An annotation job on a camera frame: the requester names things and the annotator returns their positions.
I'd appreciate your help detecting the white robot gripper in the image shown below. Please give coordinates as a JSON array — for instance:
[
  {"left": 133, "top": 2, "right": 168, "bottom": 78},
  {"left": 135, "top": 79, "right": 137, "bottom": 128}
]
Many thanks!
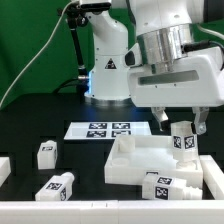
[{"left": 128, "top": 47, "right": 224, "bottom": 135}]

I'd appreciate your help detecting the white marker sheet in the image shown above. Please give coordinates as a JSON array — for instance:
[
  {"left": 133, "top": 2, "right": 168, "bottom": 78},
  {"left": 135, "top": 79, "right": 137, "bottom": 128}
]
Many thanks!
[{"left": 64, "top": 122, "right": 151, "bottom": 140}]

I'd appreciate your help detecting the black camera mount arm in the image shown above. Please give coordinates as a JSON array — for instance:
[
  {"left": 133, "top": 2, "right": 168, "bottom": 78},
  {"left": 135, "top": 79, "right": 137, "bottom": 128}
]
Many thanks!
[{"left": 54, "top": 0, "right": 89, "bottom": 94}]

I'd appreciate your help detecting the white left wall block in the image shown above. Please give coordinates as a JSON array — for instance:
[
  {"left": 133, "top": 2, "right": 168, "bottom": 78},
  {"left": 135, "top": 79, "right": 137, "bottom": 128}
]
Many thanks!
[{"left": 0, "top": 157, "right": 11, "bottom": 187}]

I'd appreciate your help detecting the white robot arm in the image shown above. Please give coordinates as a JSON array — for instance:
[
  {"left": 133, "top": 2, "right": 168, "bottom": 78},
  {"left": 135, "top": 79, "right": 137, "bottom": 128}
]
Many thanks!
[{"left": 78, "top": 0, "right": 224, "bottom": 134}]

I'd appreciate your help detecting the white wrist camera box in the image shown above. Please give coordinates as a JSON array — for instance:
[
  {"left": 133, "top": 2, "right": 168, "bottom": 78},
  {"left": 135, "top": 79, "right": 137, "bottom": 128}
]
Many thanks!
[{"left": 124, "top": 43, "right": 142, "bottom": 67}]

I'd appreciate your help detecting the white square tabletop part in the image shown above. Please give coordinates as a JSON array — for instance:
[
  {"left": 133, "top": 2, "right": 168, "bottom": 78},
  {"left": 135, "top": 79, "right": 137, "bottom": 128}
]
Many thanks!
[{"left": 104, "top": 135, "right": 203, "bottom": 188}]

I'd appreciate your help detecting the white front wall rail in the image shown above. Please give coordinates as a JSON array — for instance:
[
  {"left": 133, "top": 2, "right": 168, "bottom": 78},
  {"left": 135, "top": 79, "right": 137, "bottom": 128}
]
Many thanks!
[{"left": 0, "top": 200, "right": 224, "bottom": 224}]

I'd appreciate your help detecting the white cable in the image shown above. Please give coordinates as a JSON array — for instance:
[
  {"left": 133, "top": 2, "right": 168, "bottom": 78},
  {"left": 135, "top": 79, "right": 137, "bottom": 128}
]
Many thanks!
[{"left": 0, "top": 0, "right": 78, "bottom": 109}]

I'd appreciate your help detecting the white right wall rail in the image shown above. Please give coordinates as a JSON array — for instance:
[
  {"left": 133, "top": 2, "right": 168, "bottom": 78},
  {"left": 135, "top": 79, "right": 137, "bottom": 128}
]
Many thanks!
[{"left": 200, "top": 155, "right": 224, "bottom": 200}]

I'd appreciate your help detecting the green backdrop curtain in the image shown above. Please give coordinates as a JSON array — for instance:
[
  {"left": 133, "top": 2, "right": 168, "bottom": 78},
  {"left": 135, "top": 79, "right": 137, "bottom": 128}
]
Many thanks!
[{"left": 0, "top": 0, "right": 224, "bottom": 109}]

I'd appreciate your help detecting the white wall rail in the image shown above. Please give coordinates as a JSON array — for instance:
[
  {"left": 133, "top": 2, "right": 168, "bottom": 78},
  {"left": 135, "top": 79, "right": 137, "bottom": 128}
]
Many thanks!
[
  {"left": 200, "top": 155, "right": 224, "bottom": 200},
  {"left": 0, "top": 200, "right": 224, "bottom": 224}
]

